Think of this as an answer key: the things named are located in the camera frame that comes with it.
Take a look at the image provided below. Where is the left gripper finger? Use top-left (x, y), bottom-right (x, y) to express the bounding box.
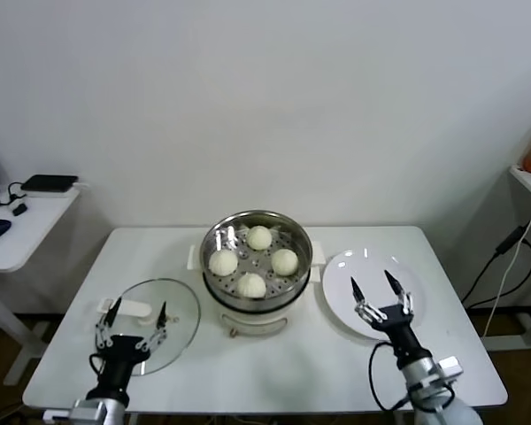
top-left (93, 297), bottom-right (125, 352)
top-left (140, 301), bottom-right (169, 354)

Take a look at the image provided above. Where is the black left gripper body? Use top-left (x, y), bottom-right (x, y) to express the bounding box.
top-left (97, 335), bottom-right (146, 391)

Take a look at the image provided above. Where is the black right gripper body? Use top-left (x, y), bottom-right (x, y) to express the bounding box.
top-left (370, 304), bottom-right (431, 369)

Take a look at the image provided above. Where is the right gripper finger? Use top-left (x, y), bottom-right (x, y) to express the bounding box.
top-left (384, 269), bottom-right (415, 317)
top-left (350, 276), bottom-right (388, 327)

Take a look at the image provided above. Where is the white steamed baozi bun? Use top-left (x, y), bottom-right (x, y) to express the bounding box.
top-left (208, 250), bottom-right (239, 276)
top-left (235, 272), bottom-right (267, 298)
top-left (271, 248), bottom-right (299, 275)
top-left (246, 224), bottom-right (273, 251)

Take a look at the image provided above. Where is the perforated steel steamer basket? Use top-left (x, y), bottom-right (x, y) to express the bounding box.
top-left (199, 210), bottom-right (314, 311)

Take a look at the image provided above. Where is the white round plate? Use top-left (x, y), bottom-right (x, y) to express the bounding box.
top-left (321, 249), bottom-right (427, 341)

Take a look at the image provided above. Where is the white side desk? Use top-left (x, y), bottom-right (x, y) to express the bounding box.
top-left (0, 188), bottom-right (81, 386)

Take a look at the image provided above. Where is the black flat device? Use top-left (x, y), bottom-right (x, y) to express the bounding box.
top-left (19, 174), bottom-right (79, 193)

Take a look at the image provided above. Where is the left gripper cable bundle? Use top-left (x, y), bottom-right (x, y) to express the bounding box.
top-left (88, 352), bottom-right (106, 378)

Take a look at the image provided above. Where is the gripper cable bundle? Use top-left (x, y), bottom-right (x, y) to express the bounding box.
top-left (88, 352), bottom-right (106, 378)
top-left (368, 339), bottom-right (411, 412)

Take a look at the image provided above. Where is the glass lid with white handle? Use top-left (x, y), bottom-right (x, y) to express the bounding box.
top-left (97, 277), bottom-right (202, 377)

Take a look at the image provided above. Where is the right gripper cable bundle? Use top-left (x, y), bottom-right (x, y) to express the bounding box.
top-left (368, 339), bottom-right (411, 412)

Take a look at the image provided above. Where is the white cable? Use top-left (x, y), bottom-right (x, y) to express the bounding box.
top-left (484, 197), bottom-right (531, 338)

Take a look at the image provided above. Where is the black power cable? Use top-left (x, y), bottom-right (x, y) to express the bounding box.
top-left (462, 224), bottom-right (531, 310)

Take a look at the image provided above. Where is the black adapter with cable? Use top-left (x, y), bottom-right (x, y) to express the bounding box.
top-left (0, 180), bottom-right (28, 217)

